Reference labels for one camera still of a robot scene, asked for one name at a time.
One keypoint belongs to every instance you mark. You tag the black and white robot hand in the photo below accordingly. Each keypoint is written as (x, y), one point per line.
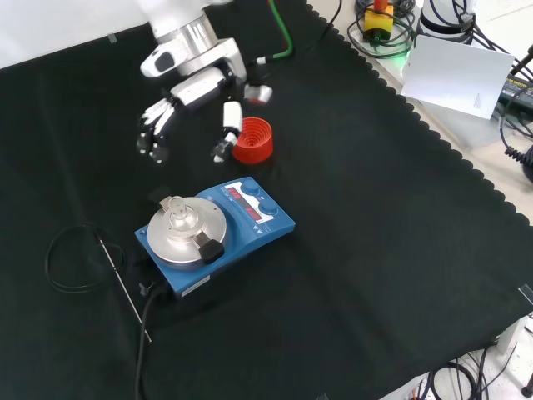
(195, 89)

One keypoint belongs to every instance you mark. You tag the heater with blue base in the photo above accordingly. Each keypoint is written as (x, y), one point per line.
(275, 218)

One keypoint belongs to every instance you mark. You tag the red ribbed round holder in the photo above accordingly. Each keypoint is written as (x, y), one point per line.
(255, 141)

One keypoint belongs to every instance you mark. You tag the grey tape piece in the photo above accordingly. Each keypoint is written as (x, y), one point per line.
(112, 38)
(321, 396)
(526, 293)

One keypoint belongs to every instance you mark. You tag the clear round-bottom glass flask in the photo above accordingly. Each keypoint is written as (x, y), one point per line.
(180, 221)

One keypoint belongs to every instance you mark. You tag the yellow stop button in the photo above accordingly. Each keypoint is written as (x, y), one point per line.
(378, 18)

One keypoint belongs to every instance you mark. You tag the thin steel probe rod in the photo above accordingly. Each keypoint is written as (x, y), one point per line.
(123, 285)

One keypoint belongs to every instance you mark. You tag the black bench cloth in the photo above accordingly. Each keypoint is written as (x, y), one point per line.
(375, 216)

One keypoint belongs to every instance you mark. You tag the black power supply box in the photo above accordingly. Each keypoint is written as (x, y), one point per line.
(516, 89)

